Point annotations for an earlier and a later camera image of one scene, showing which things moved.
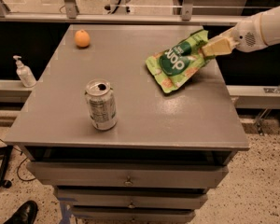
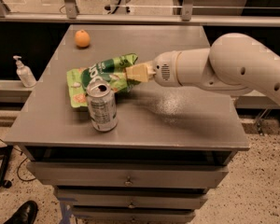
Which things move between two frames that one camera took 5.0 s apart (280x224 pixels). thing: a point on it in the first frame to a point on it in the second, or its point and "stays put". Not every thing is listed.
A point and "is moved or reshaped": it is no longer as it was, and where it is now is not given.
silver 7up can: (102, 104) stays put
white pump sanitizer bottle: (24, 73) stays put
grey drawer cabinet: (156, 165) stays put
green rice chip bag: (175, 67) is moved or reshaped
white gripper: (246, 37) to (165, 69)
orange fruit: (82, 38) stays put
